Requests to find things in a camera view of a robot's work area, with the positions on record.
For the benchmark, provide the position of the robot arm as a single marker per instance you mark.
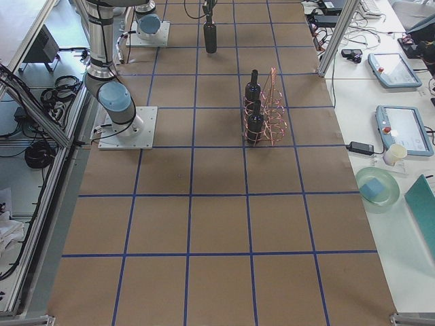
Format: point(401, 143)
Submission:
point(100, 79)
point(148, 22)

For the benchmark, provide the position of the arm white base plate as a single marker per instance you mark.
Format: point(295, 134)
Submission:
point(139, 135)
point(143, 40)

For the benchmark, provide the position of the dark bottle in rack middle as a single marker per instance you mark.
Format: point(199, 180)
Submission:
point(254, 123)

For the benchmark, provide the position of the teach pendant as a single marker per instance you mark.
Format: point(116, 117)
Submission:
point(393, 71)
point(404, 126)

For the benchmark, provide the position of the white paper cup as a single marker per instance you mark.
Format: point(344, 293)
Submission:
point(395, 153)

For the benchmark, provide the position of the teal notebook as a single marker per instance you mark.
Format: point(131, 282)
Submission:
point(420, 200)

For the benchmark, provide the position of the crumpled white cloth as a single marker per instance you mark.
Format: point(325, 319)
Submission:
point(12, 231)

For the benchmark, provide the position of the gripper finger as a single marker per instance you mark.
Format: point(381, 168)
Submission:
point(208, 7)

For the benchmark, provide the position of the upper teach pendant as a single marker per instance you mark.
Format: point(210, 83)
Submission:
point(393, 71)

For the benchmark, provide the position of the copper wire wine rack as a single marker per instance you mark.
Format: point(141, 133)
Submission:
point(274, 126)

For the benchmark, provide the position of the lower teach pendant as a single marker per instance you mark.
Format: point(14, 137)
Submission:
point(404, 126)

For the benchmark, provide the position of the black electronics box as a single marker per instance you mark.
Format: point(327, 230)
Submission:
point(43, 50)

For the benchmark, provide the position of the black power brick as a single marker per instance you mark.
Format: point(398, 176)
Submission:
point(362, 148)

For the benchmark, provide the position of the dark wine bottle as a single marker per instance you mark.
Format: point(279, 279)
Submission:
point(210, 35)

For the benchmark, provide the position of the green glass plate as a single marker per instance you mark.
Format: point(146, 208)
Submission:
point(392, 191)

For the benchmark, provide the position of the blue foam cube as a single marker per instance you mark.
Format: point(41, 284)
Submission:
point(371, 189)

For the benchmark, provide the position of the dark bottle in rack end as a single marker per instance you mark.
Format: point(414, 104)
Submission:
point(253, 88)

